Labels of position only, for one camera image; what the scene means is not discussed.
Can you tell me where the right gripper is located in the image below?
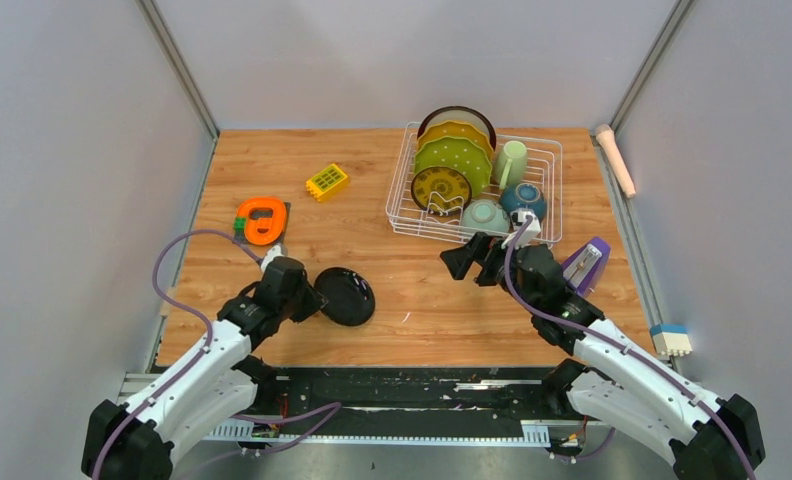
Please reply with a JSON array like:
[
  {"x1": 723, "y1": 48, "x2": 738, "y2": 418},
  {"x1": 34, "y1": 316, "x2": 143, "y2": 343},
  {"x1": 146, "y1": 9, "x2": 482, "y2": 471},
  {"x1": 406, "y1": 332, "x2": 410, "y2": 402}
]
[{"x1": 439, "y1": 233, "x2": 538, "y2": 316}]

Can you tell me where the black plate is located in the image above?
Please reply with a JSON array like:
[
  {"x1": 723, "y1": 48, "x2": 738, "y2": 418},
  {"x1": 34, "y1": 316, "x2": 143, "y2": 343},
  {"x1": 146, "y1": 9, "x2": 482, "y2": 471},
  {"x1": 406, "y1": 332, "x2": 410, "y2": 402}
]
[{"x1": 314, "y1": 267, "x2": 376, "y2": 327}]

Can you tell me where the green dotted plate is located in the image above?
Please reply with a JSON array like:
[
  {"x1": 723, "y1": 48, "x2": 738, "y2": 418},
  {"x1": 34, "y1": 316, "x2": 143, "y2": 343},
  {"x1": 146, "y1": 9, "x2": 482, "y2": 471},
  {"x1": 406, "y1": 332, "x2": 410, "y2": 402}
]
[{"x1": 413, "y1": 136, "x2": 492, "y2": 196}]

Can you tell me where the yellow dotted plate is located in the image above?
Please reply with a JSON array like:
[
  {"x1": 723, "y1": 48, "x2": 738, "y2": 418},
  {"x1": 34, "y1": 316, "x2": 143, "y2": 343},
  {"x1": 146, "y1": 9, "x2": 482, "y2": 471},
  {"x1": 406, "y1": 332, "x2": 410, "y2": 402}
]
[{"x1": 417, "y1": 120, "x2": 494, "y2": 157}]

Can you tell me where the yellow patterned black-rimmed plate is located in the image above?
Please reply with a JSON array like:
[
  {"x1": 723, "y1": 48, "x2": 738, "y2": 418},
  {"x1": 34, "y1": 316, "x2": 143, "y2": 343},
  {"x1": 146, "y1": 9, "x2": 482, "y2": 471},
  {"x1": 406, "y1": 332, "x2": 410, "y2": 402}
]
[{"x1": 410, "y1": 166, "x2": 472, "y2": 216}]

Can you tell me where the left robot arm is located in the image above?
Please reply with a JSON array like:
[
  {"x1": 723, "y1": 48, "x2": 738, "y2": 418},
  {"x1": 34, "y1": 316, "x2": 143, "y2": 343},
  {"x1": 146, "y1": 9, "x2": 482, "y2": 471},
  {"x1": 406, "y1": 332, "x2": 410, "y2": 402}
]
[{"x1": 80, "y1": 256, "x2": 326, "y2": 479}]

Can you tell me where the light teal bowl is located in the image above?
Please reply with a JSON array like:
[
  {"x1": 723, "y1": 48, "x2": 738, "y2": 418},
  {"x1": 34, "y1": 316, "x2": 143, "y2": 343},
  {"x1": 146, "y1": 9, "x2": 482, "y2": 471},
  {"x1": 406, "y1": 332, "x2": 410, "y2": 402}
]
[{"x1": 460, "y1": 199, "x2": 510, "y2": 234}]

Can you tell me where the orange toy on grey base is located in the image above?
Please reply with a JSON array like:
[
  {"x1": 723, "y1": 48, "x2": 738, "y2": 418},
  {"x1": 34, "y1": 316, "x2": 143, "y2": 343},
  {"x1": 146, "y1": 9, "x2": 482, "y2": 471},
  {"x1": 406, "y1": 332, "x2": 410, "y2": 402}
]
[{"x1": 233, "y1": 196, "x2": 290, "y2": 246}]

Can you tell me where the dark blue bowl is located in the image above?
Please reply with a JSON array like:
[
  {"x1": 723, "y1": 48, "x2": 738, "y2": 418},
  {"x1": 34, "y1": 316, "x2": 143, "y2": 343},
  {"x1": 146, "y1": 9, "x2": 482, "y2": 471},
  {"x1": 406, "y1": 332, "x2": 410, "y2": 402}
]
[{"x1": 499, "y1": 182, "x2": 548, "y2": 222}]

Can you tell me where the light green mug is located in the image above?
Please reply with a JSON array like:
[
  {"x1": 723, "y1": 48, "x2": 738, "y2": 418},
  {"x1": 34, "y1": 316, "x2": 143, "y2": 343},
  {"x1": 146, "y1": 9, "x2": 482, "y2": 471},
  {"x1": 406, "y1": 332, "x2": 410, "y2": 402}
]
[{"x1": 492, "y1": 140, "x2": 528, "y2": 190}]

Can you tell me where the yellow toy brick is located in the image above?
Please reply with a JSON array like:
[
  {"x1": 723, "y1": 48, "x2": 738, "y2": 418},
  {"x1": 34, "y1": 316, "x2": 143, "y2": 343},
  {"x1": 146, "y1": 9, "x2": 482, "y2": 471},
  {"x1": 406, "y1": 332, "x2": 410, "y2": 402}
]
[{"x1": 305, "y1": 163, "x2": 350, "y2": 203}]

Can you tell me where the purple metronome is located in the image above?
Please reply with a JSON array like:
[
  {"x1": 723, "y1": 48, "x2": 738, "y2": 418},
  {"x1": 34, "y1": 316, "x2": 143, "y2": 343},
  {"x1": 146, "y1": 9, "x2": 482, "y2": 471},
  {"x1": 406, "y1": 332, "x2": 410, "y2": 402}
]
[{"x1": 561, "y1": 236, "x2": 611, "y2": 298}]

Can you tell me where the brown-rimmed white plate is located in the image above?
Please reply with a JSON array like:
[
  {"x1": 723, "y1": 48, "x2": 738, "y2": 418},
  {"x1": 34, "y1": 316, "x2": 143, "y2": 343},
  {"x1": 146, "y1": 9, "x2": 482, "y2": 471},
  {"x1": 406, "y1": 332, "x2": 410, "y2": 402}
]
[{"x1": 418, "y1": 105, "x2": 497, "y2": 149}]

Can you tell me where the blue and white toy brick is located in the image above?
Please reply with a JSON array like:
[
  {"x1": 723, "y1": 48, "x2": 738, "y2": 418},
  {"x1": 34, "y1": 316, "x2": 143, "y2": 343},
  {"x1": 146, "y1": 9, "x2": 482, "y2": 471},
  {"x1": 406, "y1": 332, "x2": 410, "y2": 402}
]
[{"x1": 649, "y1": 324, "x2": 693, "y2": 357}]

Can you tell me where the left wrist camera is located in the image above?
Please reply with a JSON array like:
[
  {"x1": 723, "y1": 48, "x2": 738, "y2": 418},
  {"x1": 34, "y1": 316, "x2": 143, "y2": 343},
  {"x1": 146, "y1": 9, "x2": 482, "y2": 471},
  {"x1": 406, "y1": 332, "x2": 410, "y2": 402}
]
[{"x1": 259, "y1": 243, "x2": 287, "y2": 271}]

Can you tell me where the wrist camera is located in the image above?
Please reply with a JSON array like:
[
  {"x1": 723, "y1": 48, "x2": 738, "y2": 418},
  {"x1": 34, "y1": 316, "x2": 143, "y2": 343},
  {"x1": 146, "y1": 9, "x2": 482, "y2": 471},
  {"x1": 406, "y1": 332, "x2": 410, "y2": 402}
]
[
  {"x1": 259, "y1": 243, "x2": 287, "y2": 271},
  {"x1": 502, "y1": 208, "x2": 542, "y2": 249}
]

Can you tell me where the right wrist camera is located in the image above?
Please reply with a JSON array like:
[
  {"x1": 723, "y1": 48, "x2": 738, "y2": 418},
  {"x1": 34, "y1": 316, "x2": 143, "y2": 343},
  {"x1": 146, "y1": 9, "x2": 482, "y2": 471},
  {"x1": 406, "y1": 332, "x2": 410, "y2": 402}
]
[{"x1": 502, "y1": 208, "x2": 542, "y2": 249}]

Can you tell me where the white wire dish rack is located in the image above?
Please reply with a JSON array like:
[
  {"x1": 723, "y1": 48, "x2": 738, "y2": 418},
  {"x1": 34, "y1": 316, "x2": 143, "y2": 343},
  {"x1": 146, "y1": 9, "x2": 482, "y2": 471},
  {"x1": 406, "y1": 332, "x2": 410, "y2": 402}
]
[{"x1": 385, "y1": 121, "x2": 564, "y2": 247}]

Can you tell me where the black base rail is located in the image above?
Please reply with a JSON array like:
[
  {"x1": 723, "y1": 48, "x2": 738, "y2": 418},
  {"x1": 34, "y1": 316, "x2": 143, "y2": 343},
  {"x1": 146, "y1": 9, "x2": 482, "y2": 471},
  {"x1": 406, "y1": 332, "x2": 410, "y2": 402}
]
[{"x1": 244, "y1": 367, "x2": 585, "y2": 440}]

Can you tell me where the beige cylinder handle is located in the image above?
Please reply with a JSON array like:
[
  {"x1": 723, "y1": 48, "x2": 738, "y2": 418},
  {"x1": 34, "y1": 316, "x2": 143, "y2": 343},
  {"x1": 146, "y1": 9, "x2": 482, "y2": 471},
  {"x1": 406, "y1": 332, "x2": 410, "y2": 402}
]
[{"x1": 594, "y1": 124, "x2": 637, "y2": 198}]

